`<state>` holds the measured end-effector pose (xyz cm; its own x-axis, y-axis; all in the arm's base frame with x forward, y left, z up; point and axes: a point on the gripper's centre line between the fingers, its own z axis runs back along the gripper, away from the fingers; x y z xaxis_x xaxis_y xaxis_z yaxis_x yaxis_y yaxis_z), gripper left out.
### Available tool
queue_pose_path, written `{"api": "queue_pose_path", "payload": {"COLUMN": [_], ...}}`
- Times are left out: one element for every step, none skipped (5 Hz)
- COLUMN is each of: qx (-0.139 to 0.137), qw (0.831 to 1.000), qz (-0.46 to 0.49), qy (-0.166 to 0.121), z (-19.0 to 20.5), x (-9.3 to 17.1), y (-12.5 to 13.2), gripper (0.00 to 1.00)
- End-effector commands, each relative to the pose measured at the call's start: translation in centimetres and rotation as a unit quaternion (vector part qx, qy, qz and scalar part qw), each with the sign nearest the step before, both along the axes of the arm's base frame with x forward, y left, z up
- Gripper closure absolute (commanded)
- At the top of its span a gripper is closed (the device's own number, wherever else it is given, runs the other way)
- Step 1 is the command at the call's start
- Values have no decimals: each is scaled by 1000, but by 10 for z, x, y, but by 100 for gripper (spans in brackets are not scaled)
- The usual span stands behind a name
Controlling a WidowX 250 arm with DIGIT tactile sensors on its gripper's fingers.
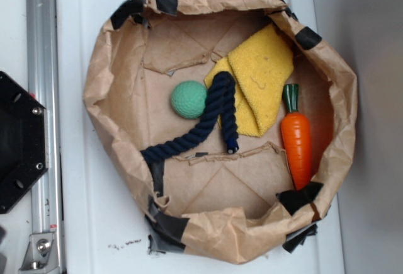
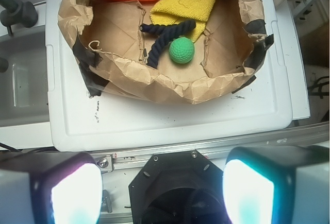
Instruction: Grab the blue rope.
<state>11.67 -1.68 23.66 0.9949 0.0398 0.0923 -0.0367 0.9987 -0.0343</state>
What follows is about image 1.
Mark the white plastic tray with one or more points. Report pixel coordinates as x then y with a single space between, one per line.
105 232

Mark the orange toy carrot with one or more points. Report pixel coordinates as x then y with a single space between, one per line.
295 131

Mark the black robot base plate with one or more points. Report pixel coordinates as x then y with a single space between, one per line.
23 144

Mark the green foam ball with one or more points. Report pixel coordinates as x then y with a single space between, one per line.
188 99

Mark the brown paper bag bin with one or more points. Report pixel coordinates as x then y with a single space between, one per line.
204 188

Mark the metal corner bracket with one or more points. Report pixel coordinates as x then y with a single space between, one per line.
42 254

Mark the yellow towel cloth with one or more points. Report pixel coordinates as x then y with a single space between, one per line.
260 67

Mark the aluminium frame rail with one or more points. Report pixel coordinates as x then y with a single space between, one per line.
46 195

